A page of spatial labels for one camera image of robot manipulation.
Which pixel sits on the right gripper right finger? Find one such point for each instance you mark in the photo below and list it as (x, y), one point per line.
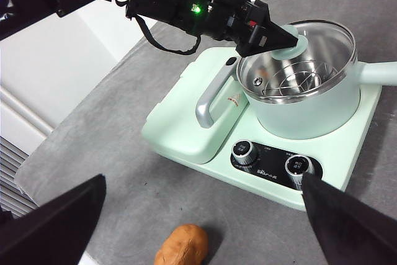
(350, 227)

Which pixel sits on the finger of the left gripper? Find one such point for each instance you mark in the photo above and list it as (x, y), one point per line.
(273, 40)

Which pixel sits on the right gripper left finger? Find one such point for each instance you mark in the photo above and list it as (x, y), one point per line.
(52, 234)

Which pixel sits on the glass pot lid green knob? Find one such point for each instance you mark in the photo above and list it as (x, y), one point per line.
(301, 49)

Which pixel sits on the brown potato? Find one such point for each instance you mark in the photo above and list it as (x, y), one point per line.
(183, 246)

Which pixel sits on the grey slatted panel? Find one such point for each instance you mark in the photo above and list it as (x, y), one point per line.
(15, 178)

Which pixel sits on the mint green breakfast cooker base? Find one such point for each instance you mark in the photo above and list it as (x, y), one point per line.
(341, 153)

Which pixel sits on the silver control knob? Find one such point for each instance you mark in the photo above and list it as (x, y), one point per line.
(296, 167)
(245, 151)

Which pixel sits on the dark grey table cloth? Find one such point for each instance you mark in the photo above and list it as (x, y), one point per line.
(124, 122)

